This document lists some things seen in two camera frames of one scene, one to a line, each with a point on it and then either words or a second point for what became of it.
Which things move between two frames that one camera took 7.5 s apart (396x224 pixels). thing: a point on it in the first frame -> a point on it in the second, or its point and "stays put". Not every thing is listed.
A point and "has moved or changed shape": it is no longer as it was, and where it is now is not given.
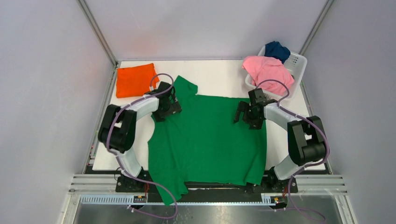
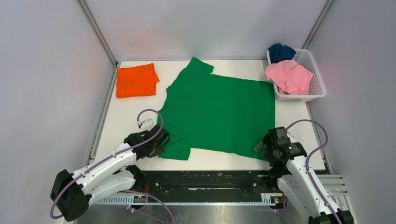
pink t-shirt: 261,68 -> 289,77
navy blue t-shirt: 275,49 stays put
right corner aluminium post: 320,18 stays put
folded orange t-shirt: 135,80 stays put
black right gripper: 243,107 -> 274,162
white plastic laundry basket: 295,63 -> 304,58
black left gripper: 173,108 -> 158,151
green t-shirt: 201,143 has moved or changed shape
